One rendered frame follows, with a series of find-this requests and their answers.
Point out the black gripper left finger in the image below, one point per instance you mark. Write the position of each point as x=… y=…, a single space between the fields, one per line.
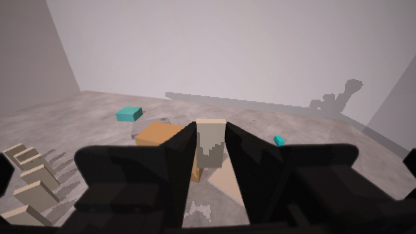
x=169 y=165

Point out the small teal block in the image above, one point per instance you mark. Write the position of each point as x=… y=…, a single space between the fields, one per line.
x=278 y=140

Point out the teal cube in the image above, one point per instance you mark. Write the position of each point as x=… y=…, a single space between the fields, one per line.
x=129 y=114

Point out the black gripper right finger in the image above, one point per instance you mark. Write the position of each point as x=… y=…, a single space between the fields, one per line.
x=262 y=169

